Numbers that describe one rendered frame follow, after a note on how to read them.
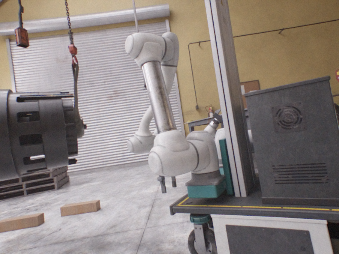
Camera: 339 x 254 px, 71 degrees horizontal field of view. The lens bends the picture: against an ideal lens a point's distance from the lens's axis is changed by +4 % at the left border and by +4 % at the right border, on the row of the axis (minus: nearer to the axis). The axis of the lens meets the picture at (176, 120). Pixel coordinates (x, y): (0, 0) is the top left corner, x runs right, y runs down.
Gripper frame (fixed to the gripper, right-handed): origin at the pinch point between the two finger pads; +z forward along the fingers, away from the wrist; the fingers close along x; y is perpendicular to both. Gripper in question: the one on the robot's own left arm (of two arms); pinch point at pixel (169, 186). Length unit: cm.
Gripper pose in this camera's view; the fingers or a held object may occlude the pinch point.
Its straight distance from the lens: 152.2
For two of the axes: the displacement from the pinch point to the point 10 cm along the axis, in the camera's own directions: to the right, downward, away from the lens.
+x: -4.6, 0.1, -8.9
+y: -8.8, 1.5, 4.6
